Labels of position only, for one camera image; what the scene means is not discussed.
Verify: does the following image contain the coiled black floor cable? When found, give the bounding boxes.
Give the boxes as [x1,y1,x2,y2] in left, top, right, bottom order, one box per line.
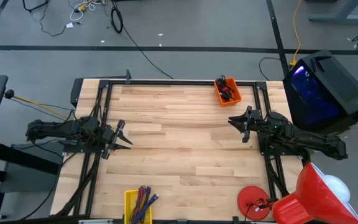
[109,5,125,35]

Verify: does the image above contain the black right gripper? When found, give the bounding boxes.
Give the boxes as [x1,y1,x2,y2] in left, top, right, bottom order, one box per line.
[227,105,265,144]

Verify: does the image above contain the white power adapter cable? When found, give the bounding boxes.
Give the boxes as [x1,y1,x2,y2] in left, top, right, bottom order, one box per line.
[65,0,106,29]

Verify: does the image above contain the red desk lamp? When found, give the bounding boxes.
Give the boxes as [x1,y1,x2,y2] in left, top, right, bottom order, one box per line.
[237,162,358,224]

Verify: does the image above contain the yellow extension cord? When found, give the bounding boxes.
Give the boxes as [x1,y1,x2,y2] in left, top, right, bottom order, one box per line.
[288,0,303,68]

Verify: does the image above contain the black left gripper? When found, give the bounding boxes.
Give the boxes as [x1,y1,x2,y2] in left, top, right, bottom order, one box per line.
[98,119,134,160]

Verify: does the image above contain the wooden stick black knob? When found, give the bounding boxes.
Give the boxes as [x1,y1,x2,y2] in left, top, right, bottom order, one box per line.
[4,89,70,119]

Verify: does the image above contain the wood desk grey legs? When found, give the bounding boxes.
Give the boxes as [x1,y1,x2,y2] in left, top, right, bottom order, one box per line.
[308,0,358,24]

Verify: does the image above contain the yellow plastic bin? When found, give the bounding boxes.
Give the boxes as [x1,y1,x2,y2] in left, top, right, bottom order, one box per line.
[124,188,153,224]

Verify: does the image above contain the orange plastic basket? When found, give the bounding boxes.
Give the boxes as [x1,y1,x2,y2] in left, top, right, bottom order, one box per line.
[213,77,242,107]

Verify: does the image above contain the black computer tower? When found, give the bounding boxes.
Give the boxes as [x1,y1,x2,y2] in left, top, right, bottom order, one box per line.
[282,49,358,133]

